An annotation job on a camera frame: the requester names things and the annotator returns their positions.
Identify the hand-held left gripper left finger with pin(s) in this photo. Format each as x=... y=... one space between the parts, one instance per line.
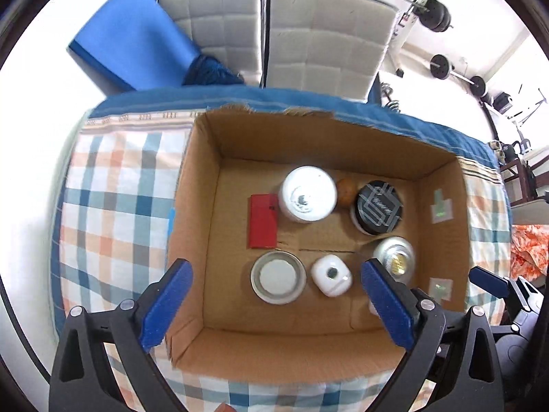
x=169 y=304

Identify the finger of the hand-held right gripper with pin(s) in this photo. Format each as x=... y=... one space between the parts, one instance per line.
x=487 y=278

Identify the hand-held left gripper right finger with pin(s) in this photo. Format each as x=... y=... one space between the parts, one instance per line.
x=388 y=304

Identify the silver round tin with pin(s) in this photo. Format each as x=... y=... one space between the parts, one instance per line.
x=394 y=257

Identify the white square device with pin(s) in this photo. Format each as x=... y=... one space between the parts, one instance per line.
x=331 y=275

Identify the black round patterned tin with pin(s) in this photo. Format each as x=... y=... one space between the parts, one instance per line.
x=377 y=208

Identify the brown egg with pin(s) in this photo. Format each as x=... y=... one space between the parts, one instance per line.
x=346 y=192

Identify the red case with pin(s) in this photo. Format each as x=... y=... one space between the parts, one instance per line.
x=262 y=223

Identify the white round jar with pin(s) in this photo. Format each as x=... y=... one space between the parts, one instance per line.
x=308 y=195

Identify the cardboard box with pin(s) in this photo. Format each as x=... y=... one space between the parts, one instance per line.
x=240 y=154

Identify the orange patterned cloth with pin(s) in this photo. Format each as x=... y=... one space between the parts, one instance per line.
x=529 y=253

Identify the dark wooden chair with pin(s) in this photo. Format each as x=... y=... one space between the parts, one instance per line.
x=525 y=180

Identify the checked tablecloth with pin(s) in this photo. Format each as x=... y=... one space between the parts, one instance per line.
x=116 y=189

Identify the pair of shoes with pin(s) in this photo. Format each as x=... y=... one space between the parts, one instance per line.
x=506 y=150

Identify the black tripod stand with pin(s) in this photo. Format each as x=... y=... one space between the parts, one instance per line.
x=529 y=113

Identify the small black speaker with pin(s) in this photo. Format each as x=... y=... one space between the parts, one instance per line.
x=502 y=101

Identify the chrome dumbbell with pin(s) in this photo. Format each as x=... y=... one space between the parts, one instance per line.
x=389 y=98

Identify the blue weight bench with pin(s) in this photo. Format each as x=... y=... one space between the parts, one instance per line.
x=375 y=90

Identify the short barbell with black plates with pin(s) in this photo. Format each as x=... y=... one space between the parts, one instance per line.
x=439 y=66

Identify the dark blue cloth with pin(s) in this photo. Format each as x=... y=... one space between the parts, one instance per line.
x=210 y=73

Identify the white barbell rack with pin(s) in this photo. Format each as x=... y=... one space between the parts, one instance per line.
x=409 y=21

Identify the blue exercise mat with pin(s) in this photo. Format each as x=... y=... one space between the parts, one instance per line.
x=133 y=38

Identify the long barbell with black plates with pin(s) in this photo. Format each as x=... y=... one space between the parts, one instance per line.
x=435 y=13

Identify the grey padded chair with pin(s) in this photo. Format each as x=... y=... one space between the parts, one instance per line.
x=214 y=25
x=326 y=38

